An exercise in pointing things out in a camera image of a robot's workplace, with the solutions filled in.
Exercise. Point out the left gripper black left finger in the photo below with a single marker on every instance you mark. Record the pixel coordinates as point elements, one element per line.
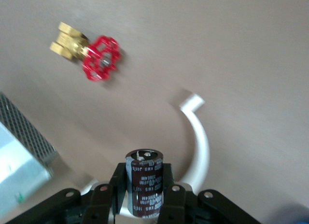
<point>96,204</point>

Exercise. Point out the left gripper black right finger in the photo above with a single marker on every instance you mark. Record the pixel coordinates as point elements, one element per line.
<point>178,204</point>

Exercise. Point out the dark small connector block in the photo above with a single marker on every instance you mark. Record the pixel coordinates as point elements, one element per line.
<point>144,183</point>

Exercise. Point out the blue plastic tray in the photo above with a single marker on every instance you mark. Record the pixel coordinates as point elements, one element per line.
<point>300,216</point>

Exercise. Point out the silver metal power supply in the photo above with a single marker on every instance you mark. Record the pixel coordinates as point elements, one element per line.
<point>17,156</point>

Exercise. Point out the brass valve red handwheel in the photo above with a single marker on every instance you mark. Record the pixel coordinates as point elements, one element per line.
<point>96,57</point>

